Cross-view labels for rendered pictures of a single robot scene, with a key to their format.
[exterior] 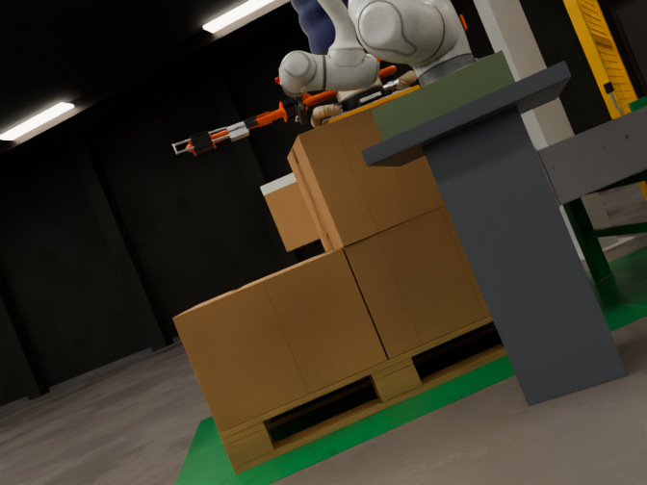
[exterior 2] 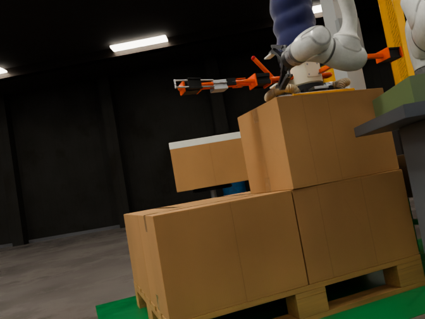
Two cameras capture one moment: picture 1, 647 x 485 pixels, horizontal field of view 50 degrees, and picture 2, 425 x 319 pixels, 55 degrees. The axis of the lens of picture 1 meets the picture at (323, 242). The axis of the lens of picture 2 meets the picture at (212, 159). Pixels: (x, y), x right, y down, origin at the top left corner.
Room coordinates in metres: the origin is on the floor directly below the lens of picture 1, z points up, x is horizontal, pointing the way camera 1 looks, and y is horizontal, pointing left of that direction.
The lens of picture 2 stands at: (0.67, 0.65, 0.61)
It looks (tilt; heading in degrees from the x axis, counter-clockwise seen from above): 4 degrees up; 347
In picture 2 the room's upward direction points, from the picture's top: 10 degrees counter-clockwise
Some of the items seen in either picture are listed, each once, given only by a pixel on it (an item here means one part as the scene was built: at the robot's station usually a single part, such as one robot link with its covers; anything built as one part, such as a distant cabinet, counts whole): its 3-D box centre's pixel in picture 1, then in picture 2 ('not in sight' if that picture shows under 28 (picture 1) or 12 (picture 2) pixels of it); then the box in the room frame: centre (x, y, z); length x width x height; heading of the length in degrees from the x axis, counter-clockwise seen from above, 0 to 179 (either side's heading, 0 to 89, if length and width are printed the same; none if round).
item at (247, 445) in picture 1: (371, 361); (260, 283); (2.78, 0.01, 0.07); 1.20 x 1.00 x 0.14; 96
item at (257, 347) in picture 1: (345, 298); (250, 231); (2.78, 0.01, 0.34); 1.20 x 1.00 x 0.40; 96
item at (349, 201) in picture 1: (388, 168); (315, 142); (2.52, -0.32, 0.74); 0.60 x 0.40 x 0.40; 99
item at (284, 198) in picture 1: (326, 199); (208, 162); (4.07, -0.11, 0.82); 0.60 x 0.40 x 0.40; 82
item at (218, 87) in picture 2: (238, 131); (218, 86); (2.48, 0.13, 1.07); 0.07 x 0.07 x 0.04; 6
